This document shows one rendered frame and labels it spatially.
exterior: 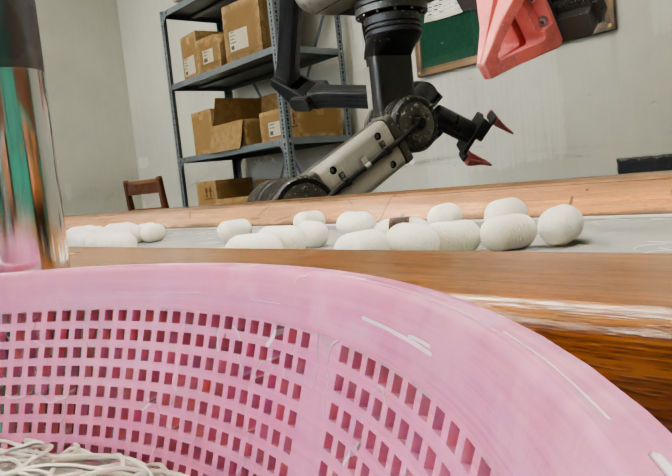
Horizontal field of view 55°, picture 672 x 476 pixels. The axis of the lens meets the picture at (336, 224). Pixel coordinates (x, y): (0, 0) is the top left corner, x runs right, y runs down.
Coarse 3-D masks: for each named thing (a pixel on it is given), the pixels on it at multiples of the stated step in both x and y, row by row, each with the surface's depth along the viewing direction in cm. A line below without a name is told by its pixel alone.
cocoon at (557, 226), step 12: (564, 204) 34; (540, 216) 33; (552, 216) 32; (564, 216) 32; (576, 216) 33; (540, 228) 33; (552, 228) 32; (564, 228) 32; (576, 228) 32; (552, 240) 33; (564, 240) 32
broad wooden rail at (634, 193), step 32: (384, 192) 71; (416, 192) 61; (448, 192) 57; (480, 192) 54; (512, 192) 52; (544, 192) 50; (576, 192) 48; (608, 192) 46; (640, 192) 44; (96, 224) 105; (192, 224) 83; (256, 224) 73; (288, 224) 69
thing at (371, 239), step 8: (352, 232) 32; (360, 232) 32; (368, 232) 32; (376, 232) 32; (344, 240) 31; (352, 240) 31; (360, 240) 31; (368, 240) 31; (376, 240) 32; (384, 240) 32; (336, 248) 31; (344, 248) 31; (352, 248) 31; (360, 248) 31; (368, 248) 31; (376, 248) 32; (384, 248) 32
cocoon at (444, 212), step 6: (444, 204) 45; (450, 204) 46; (432, 210) 45; (438, 210) 44; (444, 210) 44; (450, 210) 45; (456, 210) 45; (432, 216) 45; (438, 216) 44; (444, 216) 44; (450, 216) 44; (456, 216) 45; (432, 222) 45
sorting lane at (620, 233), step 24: (600, 216) 45; (624, 216) 43; (648, 216) 42; (168, 240) 67; (192, 240) 63; (216, 240) 60; (336, 240) 48; (576, 240) 35; (600, 240) 34; (624, 240) 33; (648, 240) 32
